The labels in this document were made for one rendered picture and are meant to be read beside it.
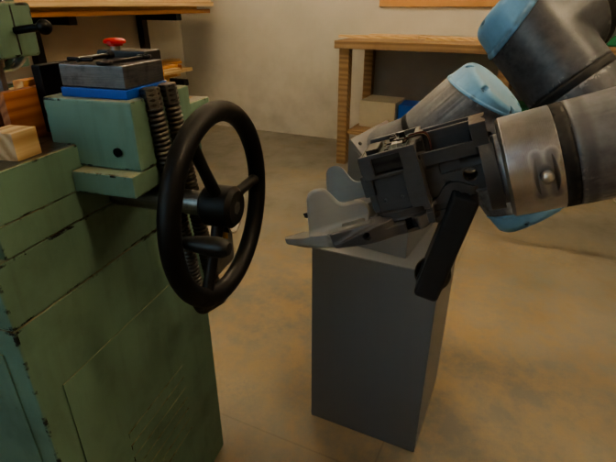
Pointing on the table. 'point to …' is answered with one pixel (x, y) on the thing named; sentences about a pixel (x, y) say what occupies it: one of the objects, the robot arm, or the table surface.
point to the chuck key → (93, 57)
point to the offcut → (18, 142)
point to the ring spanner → (122, 60)
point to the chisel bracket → (27, 45)
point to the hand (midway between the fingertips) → (307, 231)
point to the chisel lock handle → (35, 27)
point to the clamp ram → (47, 82)
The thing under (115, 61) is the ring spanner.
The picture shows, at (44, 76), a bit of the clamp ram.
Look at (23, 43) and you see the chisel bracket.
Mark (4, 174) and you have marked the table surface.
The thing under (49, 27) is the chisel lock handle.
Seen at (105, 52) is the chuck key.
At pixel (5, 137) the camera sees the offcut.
